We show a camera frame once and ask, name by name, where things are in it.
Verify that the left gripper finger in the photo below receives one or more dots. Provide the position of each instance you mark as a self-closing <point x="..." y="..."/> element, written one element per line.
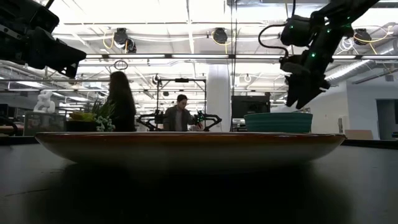
<point x="69" y="70"/>
<point x="59" y="51"/>

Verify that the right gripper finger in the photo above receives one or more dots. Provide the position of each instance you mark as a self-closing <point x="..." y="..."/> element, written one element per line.
<point x="306" y="95"/>
<point x="292" y="91"/>

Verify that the teal ribbed bowl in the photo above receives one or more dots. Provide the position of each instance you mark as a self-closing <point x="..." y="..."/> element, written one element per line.
<point x="278" y="123"/>

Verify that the neighbour station robot arm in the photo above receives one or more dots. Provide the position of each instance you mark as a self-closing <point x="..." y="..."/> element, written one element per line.
<point x="214" y="118"/>
<point x="146" y="119"/>

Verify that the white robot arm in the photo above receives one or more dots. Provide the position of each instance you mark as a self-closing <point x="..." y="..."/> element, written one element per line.
<point x="45" y="101"/>

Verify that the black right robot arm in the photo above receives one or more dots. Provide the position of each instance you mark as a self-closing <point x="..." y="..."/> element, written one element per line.
<point x="329" y="18"/>

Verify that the black monitor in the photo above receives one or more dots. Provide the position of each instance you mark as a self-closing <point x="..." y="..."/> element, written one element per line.
<point x="250" y="105"/>

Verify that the potted succulent plant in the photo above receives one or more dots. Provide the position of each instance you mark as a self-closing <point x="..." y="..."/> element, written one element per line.
<point x="90" y="121"/>

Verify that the thin black vertical pole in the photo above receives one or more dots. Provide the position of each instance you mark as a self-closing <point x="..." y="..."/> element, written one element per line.
<point x="235" y="93"/>

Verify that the dark transparent bin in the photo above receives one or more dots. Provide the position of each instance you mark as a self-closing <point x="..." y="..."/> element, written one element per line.
<point x="43" y="124"/>

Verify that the person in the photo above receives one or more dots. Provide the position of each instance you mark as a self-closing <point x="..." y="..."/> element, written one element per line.
<point x="122" y="102"/>
<point x="177" y="118"/>

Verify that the cardboard box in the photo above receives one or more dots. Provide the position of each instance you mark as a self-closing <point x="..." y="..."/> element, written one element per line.
<point x="359" y="134"/>

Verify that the white building column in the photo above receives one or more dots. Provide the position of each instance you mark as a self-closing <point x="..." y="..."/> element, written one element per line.
<point x="219" y="96"/>

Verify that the wooden bar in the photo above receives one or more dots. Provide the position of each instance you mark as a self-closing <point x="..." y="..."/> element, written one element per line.
<point x="20" y="128"/>

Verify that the long ceiling light bar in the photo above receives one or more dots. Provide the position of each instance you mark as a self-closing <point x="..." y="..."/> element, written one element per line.
<point x="199" y="56"/>

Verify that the brown-rimmed ceramic plate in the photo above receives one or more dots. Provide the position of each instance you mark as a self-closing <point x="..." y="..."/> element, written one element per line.
<point x="186" y="149"/>

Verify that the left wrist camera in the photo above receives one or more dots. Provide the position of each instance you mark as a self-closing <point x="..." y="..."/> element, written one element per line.
<point x="28" y="15"/>

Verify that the silver ventilation duct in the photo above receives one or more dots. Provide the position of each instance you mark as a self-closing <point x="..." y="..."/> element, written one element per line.
<point x="351" y="70"/>

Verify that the white wall box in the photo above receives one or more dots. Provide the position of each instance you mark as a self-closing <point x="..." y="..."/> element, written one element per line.
<point x="343" y="124"/>

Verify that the black aluminium table frame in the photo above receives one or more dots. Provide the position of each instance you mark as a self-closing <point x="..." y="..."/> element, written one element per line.
<point x="373" y="143"/>

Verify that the black neighbour station frame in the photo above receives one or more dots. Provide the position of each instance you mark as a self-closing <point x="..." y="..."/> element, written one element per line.
<point x="182" y="80"/>

